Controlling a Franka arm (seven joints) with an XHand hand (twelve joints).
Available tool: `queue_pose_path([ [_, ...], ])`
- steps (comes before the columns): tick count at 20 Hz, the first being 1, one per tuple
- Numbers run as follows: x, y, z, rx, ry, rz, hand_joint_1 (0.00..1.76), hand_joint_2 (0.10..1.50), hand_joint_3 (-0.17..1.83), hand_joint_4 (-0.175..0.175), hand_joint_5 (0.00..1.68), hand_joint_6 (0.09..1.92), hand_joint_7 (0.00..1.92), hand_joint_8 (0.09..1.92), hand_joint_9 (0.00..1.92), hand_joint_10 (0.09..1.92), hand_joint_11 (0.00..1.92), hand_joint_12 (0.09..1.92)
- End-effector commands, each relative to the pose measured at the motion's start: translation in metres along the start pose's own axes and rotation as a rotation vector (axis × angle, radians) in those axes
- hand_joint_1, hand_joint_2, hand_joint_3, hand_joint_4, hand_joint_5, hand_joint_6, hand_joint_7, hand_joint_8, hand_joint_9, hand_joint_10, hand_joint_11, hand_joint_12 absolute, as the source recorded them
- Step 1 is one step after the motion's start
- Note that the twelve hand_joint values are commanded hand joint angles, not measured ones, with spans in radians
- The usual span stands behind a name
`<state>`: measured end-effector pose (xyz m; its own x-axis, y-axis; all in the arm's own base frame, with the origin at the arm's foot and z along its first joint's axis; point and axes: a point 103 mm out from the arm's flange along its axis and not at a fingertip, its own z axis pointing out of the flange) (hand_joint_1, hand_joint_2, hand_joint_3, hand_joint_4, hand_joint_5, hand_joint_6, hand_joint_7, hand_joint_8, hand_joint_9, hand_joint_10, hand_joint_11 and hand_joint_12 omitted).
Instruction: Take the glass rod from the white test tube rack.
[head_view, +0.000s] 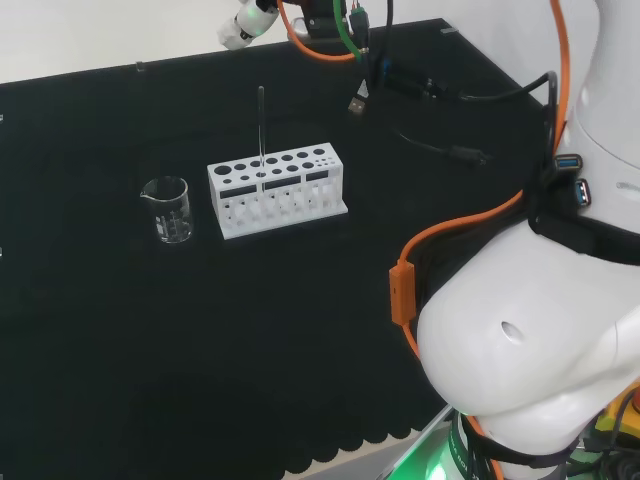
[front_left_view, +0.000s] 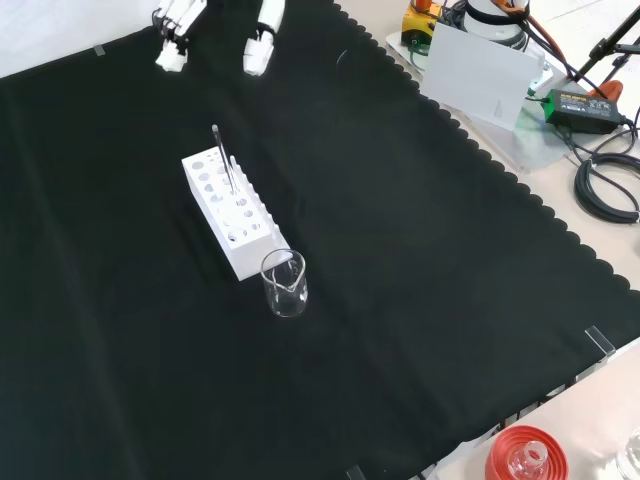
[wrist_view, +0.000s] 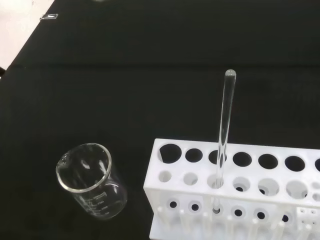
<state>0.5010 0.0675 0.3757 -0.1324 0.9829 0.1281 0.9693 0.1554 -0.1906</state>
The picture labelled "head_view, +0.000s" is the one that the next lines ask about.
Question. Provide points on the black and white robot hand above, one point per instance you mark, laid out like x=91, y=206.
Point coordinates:
x=250, y=22

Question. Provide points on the clear glass rod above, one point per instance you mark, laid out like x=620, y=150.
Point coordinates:
x=261, y=125

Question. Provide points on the white test tube rack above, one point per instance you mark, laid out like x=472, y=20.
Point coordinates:
x=214, y=190

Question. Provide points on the small clear glass beaker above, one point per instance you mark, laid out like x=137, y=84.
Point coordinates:
x=172, y=222

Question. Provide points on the black bench cloth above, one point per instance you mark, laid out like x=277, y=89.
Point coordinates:
x=200, y=325

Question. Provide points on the yellow stop button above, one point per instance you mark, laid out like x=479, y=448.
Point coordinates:
x=612, y=420

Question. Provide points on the metal base plate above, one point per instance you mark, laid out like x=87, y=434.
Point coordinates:
x=415, y=455

